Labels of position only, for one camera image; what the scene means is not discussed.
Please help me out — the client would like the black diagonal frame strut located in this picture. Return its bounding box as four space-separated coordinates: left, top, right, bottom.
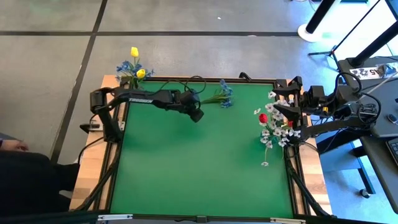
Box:
74 149 121 212
285 161 330 217

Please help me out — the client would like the silver beam bracket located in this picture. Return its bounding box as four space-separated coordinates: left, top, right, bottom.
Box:
269 217 307 224
98 213 134 222

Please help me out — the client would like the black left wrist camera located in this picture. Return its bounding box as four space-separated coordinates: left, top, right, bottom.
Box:
188 108 205 123

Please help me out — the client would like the white printed paper label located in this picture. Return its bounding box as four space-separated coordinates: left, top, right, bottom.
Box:
349 67 382 81

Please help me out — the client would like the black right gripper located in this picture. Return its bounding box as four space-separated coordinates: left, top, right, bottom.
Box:
272 75 328 127

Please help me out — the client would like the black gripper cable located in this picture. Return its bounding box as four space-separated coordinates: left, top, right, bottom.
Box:
334 72 382 125
154 75 207 95

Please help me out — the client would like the dark grey desk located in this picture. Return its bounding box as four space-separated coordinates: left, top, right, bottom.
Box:
360 136 398 214

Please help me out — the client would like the black desk leg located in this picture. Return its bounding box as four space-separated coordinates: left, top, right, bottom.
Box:
317 138 377 194

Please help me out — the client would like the black camera rig beam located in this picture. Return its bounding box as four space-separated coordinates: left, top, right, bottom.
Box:
0 210 398 224

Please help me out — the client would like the floor stand with round base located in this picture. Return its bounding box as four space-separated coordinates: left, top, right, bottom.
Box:
297 0 343 43

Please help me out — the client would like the black floor cable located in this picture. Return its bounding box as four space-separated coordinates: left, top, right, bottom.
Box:
76 136 105 174

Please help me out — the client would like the black keyboard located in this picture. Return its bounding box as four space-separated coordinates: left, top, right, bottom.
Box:
385 138 398 167

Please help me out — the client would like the thin black stand pole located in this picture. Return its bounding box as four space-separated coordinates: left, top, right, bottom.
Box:
307 0 382 57

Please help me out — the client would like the person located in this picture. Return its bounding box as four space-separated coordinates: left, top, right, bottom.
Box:
0 133 81 216

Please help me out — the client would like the blue artificial flower bunch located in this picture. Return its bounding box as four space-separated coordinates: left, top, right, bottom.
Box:
200 78 234 109
115 60 155 81

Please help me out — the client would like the green table mat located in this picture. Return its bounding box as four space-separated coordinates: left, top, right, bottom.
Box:
109 80 295 218

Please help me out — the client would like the grey desk cable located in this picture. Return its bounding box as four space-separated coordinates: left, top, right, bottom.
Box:
362 73 398 100

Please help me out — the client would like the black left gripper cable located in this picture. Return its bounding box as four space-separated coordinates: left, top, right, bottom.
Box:
154 75 207 95

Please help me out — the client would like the thick black desk post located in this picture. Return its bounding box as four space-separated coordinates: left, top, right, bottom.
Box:
351 20 398 68

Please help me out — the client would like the yellow artificial tulip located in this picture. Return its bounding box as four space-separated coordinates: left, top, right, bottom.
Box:
130 46 140 85
136 68 146 90

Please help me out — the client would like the black desk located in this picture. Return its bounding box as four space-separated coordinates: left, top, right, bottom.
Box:
337 55 398 138

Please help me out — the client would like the person's hand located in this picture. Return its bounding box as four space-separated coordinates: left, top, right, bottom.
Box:
0 139 29 152

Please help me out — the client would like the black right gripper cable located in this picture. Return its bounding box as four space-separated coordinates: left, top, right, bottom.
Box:
334 72 382 125

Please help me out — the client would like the black table frame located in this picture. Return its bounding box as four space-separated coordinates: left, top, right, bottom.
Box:
93 75 312 223

